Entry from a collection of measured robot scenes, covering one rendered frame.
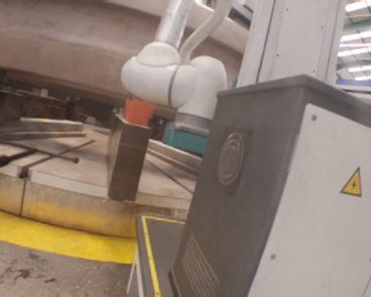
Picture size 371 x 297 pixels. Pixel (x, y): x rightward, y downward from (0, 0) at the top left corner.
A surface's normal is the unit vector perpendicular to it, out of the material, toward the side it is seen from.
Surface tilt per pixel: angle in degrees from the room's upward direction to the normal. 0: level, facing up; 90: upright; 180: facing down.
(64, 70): 90
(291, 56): 90
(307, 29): 90
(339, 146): 90
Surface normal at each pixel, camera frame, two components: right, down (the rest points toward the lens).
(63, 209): 0.18, 0.11
